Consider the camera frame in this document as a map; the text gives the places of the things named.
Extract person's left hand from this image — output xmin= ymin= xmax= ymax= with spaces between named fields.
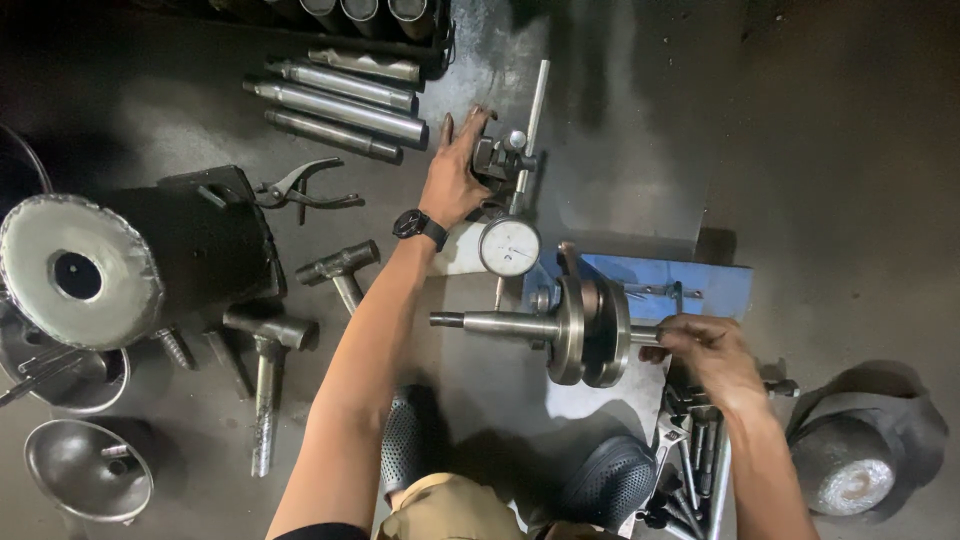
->
xmin=418 ymin=105 xmax=500 ymax=231

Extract person's right hand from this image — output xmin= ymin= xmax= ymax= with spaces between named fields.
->
xmin=639 ymin=313 xmax=771 ymax=412

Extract dial indicator stand with rod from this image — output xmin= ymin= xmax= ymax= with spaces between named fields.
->
xmin=471 ymin=59 xmax=552 ymax=219

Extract steel crankshaft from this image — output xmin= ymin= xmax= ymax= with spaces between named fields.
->
xmin=429 ymin=241 xmax=676 ymax=390

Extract black wristwatch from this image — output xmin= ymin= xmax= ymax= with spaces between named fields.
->
xmin=391 ymin=208 xmax=450 ymax=254

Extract blue truing stand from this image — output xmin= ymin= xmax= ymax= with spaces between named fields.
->
xmin=520 ymin=250 xmax=756 ymax=325

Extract white-faced dial indicator gauge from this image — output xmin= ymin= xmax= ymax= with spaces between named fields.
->
xmin=477 ymin=215 xmax=543 ymax=312

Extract heap of wrenches and tools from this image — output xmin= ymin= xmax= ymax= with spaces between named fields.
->
xmin=636 ymin=377 xmax=802 ymax=540

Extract dark slim steel shaft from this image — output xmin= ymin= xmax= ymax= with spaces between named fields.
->
xmin=263 ymin=109 xmax=405 ymax=164

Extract large thick steel shaft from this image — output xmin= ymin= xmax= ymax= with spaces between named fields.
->
xmin=241 ymin=78 xmax=431 ymax=149

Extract tapered steel shaft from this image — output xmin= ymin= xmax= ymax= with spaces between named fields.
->
xmin=265 ymin=60 xmax=420 ymax=114

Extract short steel hammer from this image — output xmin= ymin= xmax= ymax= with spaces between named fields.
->
xmin=294 ymin=239 xmax=382 ymax=317

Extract short steel shaft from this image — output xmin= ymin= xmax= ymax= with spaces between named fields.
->
xmin=307 ymin=48 xmax=422 ymax=84

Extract black mesh shoe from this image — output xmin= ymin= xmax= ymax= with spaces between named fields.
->
xmin=558 ymin=434 xmax=660 ymax=535
xmin=378 ymin=384 xmax=435 ymax=498

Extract black metal pliers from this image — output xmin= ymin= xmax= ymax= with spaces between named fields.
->
xmin=252 ymin=156 xmax=362 ymax=227

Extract rack of steel tubes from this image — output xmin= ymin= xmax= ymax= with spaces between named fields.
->
xmin=208 ymin=0 xmax=456 ymax=63

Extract black metal block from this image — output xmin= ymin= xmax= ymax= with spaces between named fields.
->
xmin=96 ymin=165 xmax=288 ymax=318

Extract dark metal chisel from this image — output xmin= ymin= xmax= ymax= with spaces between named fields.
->
xmin=203 ymin=325 xmax=257 ymax=402

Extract khaki trousers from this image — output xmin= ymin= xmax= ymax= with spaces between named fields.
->
xmin=374 ymin=471 xmax=624 ymax=540

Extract threaded steel bolt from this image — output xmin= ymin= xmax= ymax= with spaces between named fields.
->
xmin=153 ymin=324 xmax=198 ymax=372

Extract round steel disc with hole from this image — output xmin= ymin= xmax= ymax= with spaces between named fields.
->
xmin=0 ymin=192 xmax=167 ymax=353

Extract steel bowl with tools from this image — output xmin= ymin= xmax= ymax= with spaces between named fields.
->
xmin=0 ymin=298 xmax=133 ymax=416

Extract steel funnel bowl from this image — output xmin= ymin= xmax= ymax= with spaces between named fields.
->
xmin=23 ymin=417 xmax=156 ymax=525

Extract long-handled steel hammer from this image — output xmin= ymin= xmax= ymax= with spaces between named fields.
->
xmin=222 ymin=308 xmax=321 ymax=480

